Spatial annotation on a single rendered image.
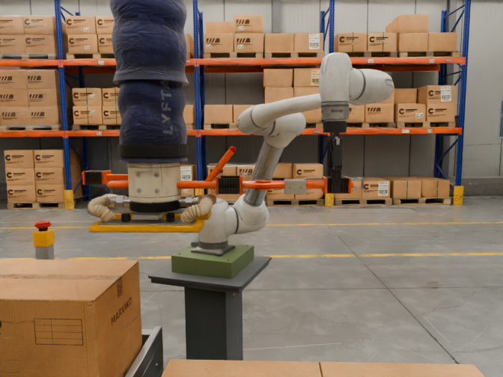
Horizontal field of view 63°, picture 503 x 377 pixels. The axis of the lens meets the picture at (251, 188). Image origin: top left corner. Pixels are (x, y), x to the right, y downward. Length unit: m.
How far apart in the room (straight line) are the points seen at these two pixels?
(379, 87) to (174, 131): 0.68
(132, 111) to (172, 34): 0.26
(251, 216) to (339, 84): 1.03
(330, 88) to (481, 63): 10.13
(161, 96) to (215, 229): 0.97
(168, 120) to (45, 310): 0.68
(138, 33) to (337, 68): 0.61
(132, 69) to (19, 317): 0.82
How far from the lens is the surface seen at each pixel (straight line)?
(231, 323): 2.26
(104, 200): 1.42
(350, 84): 1.36
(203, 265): 2.07
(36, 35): 9.64
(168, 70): 1.32
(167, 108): 1.31
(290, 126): 1.86
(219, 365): 1.74
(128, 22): 1.36
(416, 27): 9.46
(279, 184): 1.33
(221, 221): 2.10
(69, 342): 1.43
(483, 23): 11.56
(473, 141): 11.23
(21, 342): 1.51
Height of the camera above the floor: 1.42
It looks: 7 degrees down
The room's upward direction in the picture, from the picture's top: straight up
